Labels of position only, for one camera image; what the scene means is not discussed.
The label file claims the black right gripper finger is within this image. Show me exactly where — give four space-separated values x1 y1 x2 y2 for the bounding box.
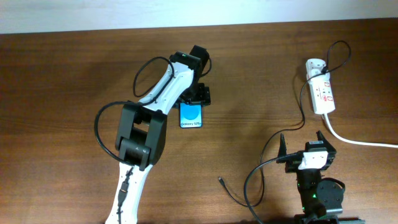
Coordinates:
316 131 330 145
277 133 287 157

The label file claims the blue Galaxy smartphone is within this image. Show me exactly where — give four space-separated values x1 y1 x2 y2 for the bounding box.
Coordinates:
180 103 202 128

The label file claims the black charging cable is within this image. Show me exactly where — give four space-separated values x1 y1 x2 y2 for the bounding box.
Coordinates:
218 40 352 208

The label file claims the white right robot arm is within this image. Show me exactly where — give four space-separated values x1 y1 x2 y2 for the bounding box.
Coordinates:
277 131 366 224

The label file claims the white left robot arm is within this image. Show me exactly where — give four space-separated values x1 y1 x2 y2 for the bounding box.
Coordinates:
99 45 211 223

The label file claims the white charger adapter plug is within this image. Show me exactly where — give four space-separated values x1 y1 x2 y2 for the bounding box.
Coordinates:
305 58 326 80

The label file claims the white power strip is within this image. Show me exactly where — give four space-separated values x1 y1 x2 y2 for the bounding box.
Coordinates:
307 72 335 114

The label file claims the white power strip cord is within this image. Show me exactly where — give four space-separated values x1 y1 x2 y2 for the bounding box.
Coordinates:
322 113 398 149

